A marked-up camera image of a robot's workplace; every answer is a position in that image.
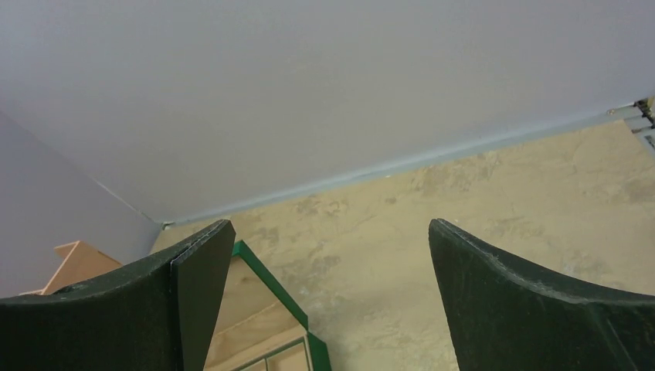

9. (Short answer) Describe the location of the aluminium frame rail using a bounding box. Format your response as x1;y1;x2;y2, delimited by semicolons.
606;96;654;156

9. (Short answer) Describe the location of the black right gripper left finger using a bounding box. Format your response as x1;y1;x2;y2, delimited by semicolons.
1;220;236;370

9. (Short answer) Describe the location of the orange plastic tiered organizer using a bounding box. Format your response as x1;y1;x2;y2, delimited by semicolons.
21;240;123;295

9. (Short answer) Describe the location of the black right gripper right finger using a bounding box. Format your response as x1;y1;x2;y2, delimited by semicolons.
429;219;654;370

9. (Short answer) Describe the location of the green jewelry box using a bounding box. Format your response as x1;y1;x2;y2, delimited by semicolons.
204;240;331;370

